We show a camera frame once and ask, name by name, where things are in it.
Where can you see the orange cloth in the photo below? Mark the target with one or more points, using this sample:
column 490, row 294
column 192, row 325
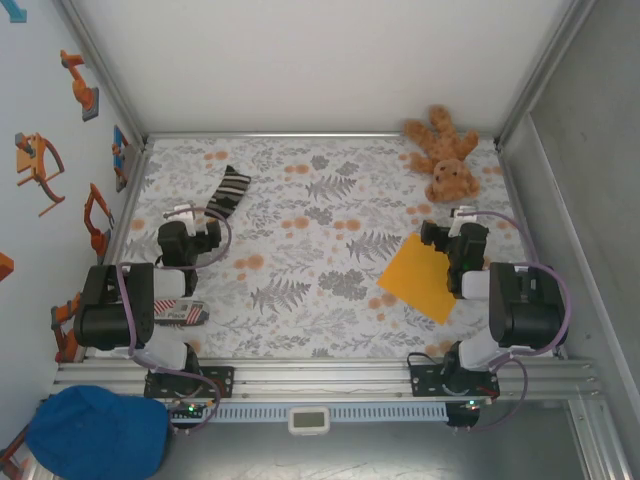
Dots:
column 410, row 285

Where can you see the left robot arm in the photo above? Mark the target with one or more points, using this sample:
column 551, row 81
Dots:
column 115, row 320

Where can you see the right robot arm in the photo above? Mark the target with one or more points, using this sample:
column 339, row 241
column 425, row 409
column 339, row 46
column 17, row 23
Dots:
column 525, row 320

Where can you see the black white striped sock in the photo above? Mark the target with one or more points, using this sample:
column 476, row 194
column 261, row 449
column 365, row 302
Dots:
column 227, row 192

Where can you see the brown teddy bear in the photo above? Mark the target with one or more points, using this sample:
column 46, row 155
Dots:
column 450, row 175

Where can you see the flag print sock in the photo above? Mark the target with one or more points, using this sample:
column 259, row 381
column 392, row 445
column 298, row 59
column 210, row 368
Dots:
column 185, row 315

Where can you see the floral fern print tablecloth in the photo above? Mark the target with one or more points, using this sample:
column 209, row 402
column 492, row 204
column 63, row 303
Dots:
column 300, row 325

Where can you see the controller board with green light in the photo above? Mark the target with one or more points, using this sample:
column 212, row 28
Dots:
column 467, row 407
column 187, row 411

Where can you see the blue cap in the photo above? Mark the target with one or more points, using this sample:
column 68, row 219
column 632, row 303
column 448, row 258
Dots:
column 95, row 430

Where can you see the white timer display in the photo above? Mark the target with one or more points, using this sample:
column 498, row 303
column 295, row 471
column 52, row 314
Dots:
column 309, row 421

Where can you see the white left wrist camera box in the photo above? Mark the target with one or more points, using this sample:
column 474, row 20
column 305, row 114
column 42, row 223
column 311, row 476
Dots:
column 186, row 220

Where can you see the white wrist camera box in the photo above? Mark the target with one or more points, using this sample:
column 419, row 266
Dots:
column 462, row 222
column 186, row 220

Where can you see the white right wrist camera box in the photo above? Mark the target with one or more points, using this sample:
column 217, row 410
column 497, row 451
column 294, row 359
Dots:
column 462, row 222

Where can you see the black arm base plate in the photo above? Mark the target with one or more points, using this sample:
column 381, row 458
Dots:
column 422, row 382
column 222, row 380

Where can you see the wide aluminium frame rail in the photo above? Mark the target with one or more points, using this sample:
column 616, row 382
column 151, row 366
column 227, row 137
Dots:
column 325, row 380

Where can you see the aluminium frame post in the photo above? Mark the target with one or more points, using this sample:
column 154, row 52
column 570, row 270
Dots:
column 542, row 75
column 105, row 75

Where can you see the orange and grey wall decal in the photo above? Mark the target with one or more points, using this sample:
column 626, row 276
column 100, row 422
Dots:
column 12, row 460

